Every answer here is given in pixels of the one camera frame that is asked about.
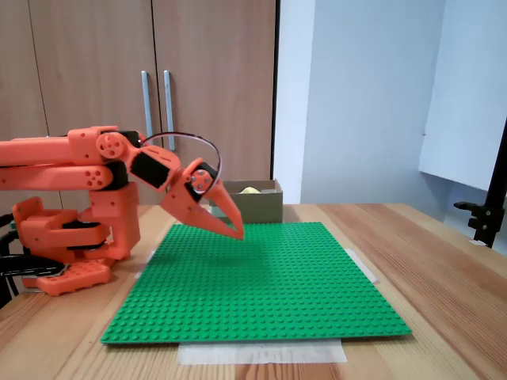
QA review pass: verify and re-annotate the short masking tape strip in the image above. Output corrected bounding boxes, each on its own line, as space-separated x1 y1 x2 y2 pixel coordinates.
343 247 380 284
133 249 156 280

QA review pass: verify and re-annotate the white wall panel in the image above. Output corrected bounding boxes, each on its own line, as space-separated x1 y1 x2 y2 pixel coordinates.
417 0 507 193

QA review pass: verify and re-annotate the black camera stand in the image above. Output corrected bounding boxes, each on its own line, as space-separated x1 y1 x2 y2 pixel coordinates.
453 116 507 249

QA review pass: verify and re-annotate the black power cable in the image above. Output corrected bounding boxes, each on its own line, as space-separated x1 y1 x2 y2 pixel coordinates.
0 213 21 310

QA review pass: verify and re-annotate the metal cabinet door handle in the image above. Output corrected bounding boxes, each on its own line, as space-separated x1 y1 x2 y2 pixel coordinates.
163 70 177 151
141 70 154 138

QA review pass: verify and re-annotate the brown wooden cabinet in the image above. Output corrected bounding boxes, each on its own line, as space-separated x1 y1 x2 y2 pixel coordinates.
0 0 277 207

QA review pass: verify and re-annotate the long masking tape strip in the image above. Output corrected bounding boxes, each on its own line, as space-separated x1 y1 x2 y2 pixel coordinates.
177 339 349 366

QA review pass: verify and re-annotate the green studded baseplate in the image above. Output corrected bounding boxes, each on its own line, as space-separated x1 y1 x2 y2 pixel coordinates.
99 221 413 345

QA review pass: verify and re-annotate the brown cardboard box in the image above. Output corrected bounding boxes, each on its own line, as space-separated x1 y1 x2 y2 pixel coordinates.
208 178 284 224

